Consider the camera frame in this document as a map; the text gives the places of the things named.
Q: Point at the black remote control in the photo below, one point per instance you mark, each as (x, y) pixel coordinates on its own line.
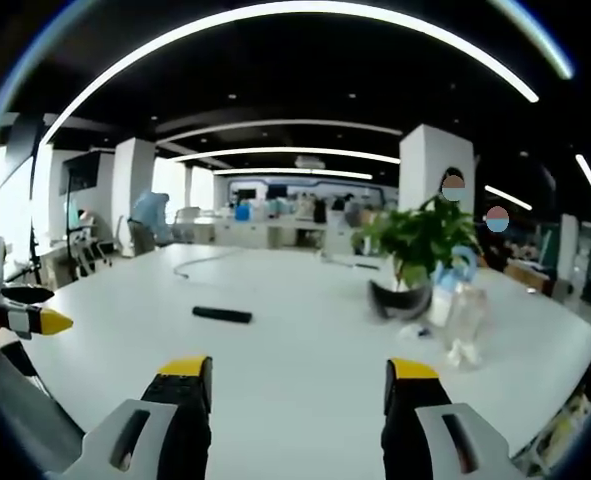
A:
(222, 314)

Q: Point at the black tripod stand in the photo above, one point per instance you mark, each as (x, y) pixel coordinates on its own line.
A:
(35, 245)

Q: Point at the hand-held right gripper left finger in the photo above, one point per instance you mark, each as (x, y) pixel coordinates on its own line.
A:
(175, 400)

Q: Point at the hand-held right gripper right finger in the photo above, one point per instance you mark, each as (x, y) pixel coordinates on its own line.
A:
(415, 405)

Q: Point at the blue and white bottle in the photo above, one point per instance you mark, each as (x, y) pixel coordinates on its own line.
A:
(452, 287)

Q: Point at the white office counter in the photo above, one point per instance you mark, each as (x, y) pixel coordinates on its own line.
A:
(270, 230)

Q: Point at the green potted plant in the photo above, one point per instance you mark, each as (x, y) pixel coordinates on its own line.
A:
(420, 237)

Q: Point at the wall screen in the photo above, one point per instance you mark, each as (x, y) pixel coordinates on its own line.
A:
(81, 172)

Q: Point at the black bar on table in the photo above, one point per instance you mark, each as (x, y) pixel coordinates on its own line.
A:
(366, 265)

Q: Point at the white office chair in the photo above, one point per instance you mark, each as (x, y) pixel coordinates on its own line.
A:
(92, 245)

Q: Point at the black plant pot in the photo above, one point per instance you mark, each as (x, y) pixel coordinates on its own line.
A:
(400, 302)

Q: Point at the clear plastic bag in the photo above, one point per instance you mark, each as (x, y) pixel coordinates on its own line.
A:
(462, 325)

